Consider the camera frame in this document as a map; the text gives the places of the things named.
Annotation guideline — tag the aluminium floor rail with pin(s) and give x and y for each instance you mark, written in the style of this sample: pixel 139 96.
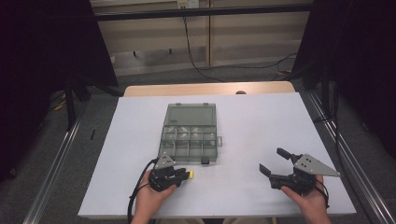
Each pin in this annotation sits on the aluminium floor rail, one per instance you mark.
pixel 49 183
pixel 348 149

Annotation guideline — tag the black metal stand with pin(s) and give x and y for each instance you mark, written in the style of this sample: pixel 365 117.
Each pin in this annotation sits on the black metal stand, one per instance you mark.
pixel 326 93
pixel 70 105

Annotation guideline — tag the wooden table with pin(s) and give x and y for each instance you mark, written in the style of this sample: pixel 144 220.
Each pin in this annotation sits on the wooden table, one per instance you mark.
pixel 186 88

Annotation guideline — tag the black curtain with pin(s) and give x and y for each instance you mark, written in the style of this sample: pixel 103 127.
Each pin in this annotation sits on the black curtain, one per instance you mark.
pixel 358 46
pixel 37 62

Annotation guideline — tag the small black floor strip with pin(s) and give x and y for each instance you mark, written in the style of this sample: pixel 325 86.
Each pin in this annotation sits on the small black floor strip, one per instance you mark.
pixel 92 134

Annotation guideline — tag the yellow earplug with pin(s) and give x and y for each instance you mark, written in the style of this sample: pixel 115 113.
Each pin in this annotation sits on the yellow earplug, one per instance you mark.
pixel 190 174

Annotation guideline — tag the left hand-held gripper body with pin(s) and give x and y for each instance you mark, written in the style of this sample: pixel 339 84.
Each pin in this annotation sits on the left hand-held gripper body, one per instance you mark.
pixel 162 179

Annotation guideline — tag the person's left hand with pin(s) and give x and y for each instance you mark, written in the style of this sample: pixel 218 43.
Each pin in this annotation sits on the person's left hand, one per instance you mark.
pixel 152 202

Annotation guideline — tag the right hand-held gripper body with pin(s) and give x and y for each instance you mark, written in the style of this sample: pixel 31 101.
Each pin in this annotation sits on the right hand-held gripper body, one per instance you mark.
pixel 306 172

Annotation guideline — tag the wall power socket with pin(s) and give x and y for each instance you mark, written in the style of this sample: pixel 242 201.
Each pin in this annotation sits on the wall power socket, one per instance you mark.
pixel 188 3

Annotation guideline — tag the person's right hand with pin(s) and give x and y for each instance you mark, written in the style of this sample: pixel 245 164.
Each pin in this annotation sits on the person's right hand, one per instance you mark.
pixel 308 203

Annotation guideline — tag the white table board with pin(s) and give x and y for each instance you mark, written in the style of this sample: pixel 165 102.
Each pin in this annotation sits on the white table board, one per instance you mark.
pixel 249 130

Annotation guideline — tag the black horizontal bar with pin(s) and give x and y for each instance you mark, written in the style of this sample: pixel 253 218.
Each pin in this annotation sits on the black horizontal bar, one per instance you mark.
pixel 202 12

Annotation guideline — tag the grey clear compartment box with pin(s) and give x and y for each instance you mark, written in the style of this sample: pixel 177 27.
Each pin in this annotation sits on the grey clear compartment box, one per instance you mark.
pixel 188 137

